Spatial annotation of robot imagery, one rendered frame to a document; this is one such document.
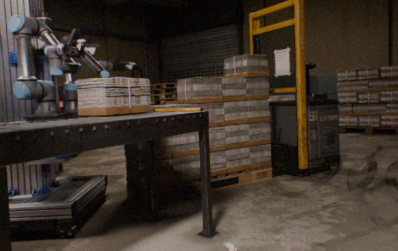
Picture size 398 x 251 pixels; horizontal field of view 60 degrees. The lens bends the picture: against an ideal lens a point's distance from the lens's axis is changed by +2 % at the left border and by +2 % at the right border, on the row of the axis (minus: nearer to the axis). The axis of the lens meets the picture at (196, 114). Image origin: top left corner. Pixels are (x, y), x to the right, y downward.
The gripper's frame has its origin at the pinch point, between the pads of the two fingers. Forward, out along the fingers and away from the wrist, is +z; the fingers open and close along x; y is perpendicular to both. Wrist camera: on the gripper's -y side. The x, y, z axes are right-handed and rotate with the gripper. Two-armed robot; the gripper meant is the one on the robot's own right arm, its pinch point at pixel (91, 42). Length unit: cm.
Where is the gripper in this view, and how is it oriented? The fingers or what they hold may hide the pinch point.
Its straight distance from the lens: 212.9
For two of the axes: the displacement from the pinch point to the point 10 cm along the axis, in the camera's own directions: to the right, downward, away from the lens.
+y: -0.2, 10.0, -0.7
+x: -4.5, -0.7, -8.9
